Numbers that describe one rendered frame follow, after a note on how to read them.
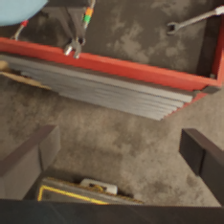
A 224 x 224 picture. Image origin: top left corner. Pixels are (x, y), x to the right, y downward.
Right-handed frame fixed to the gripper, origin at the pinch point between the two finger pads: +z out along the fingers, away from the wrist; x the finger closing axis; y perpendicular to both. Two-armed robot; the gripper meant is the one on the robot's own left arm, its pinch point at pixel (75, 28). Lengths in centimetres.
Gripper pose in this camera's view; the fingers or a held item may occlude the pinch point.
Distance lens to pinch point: 46.4
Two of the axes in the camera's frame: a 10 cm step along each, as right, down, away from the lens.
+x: -9.9, -1.0, 1.3
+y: 1.3, -9.6, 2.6
